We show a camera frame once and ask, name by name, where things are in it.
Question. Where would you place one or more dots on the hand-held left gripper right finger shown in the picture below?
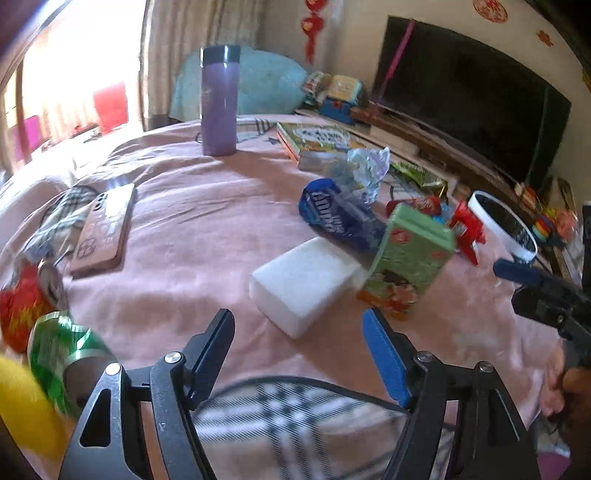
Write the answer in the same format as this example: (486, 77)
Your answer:
(385, 356)

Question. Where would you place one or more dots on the crushed green can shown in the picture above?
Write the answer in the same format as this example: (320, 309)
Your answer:
(60, 348)

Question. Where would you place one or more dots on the yellow soft object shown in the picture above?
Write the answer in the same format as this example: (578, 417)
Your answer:
(23, 406)

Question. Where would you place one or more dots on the red snack wrapper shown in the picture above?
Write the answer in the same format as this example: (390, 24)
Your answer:
(425, 204)

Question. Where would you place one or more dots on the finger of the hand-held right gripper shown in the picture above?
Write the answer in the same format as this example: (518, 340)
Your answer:
(517, 272)
(535, 304)

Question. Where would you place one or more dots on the round red paper cutting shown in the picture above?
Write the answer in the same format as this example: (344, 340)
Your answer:
(490, 9)

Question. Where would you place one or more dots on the beige patterned curtain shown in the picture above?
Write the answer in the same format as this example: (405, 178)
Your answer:
(194, 27)

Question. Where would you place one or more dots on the green cover picture book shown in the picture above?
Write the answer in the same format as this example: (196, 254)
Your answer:
(318, 136)

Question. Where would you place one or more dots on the blue toy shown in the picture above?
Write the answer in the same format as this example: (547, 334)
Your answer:
(337, 110)

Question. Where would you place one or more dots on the green drink carton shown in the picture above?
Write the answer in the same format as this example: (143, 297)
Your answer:
(406, 263)

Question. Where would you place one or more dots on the black flat television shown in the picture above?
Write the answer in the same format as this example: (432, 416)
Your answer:
(461, 92)

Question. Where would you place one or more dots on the red snack bag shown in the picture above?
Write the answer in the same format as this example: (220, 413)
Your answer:
(23, 309)

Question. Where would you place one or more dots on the crumpled clear plastic bag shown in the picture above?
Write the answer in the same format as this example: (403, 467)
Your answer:
(369, 167)

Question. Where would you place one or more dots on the red hanging knot decoration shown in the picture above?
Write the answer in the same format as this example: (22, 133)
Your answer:
(311, 32)

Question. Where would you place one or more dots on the teal cloth cover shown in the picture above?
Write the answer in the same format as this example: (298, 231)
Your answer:
(268, 87)

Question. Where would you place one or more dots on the magenta chair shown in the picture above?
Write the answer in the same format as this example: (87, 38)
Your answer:
(30, 134)

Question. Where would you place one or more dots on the small red paper cutting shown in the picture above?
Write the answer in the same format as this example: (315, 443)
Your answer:
(545, 38)

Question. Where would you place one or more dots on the phone in pink case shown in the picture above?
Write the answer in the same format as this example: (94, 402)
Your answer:
(104, 226)

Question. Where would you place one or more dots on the white rim trash bin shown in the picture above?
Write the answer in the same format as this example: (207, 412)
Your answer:
(505, 224)

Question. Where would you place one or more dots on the blue snack wrapper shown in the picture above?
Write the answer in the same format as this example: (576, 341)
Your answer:
(332, 213)

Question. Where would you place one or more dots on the red chair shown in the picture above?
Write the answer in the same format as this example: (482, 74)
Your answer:
(111, 105)

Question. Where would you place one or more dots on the green snack wrapper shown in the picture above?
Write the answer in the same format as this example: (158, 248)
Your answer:
(415, 175)

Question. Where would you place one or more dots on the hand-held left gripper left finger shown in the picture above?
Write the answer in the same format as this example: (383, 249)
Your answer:
(216, 342)

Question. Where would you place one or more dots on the pink thin rod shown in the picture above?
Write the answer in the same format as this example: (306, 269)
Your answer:
(397, 55)

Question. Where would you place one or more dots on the purple thermos bottle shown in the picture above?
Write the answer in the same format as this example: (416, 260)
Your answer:
(219, 106)

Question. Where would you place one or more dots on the white foam block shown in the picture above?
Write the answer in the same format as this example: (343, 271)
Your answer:
(300, 282)

